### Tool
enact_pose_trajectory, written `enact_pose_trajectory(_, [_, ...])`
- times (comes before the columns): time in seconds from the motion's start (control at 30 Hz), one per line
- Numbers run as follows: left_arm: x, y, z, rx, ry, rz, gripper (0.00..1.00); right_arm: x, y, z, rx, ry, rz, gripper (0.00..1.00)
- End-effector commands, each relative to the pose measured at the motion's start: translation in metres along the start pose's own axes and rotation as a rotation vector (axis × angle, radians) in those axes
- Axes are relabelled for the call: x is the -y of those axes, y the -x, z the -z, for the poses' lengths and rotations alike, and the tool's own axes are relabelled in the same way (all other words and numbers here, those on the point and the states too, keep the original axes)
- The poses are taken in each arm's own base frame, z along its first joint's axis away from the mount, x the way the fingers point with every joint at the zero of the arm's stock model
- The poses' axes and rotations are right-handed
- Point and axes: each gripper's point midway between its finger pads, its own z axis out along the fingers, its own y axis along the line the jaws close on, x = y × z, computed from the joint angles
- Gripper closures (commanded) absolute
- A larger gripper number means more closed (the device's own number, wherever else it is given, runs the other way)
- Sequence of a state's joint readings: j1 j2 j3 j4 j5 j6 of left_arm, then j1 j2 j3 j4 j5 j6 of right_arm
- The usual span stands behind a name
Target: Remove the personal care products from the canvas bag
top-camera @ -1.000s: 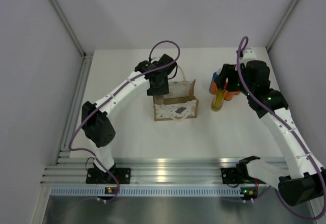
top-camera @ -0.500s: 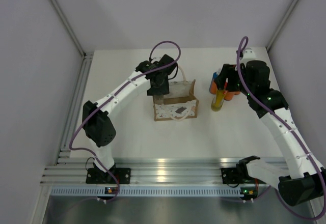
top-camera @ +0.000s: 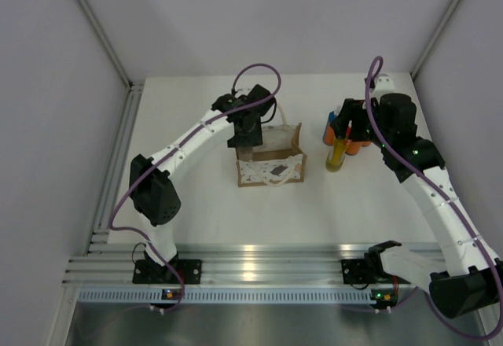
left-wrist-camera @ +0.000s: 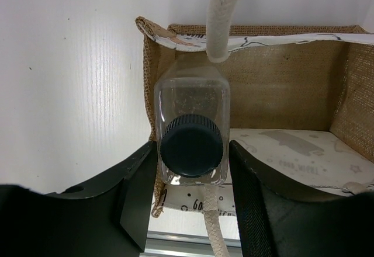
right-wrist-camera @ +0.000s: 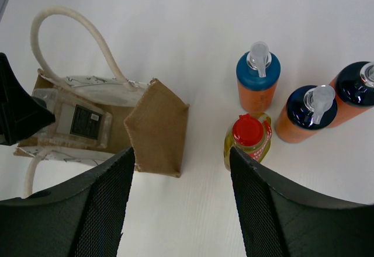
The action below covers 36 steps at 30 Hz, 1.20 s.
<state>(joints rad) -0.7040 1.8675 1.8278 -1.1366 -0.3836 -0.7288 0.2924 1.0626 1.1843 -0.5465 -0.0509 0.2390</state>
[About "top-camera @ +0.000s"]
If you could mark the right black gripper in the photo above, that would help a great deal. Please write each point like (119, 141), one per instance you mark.
(351, 111)

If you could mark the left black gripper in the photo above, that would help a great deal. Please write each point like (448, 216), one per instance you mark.
(253, 140)

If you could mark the clear bottle dark cap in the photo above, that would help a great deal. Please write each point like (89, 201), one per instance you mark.
(245, 154)

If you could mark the yellow bottle red cap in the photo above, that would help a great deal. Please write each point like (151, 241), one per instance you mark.
(336, 157)

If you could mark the canvas jute tote bag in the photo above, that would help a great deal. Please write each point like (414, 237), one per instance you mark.
(278, 160)

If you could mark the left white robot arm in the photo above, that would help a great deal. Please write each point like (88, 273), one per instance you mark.
(156, 176)

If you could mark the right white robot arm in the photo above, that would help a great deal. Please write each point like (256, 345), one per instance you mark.
(470, 274)

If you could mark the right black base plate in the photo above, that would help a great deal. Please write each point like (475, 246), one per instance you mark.
(358, 273)

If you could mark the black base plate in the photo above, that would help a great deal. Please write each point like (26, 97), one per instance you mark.
(358, 273)
(148, 272)

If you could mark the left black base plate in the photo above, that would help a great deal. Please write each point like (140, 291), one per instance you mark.
(148, 272)

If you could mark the aluminium mounting rail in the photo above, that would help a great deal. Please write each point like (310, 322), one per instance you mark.
(224, 265)

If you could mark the right aluminium frame post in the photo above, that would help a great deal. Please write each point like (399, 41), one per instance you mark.
(450, 10)

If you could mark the aluminium frame post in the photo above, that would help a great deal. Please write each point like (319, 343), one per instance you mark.
(450, 10)
(104, 41)

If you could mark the left aluminium frame post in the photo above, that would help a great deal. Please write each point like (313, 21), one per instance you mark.
(104, 41)

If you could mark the slotted grey cable duct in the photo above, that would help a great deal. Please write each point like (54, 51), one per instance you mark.
(195, 295)

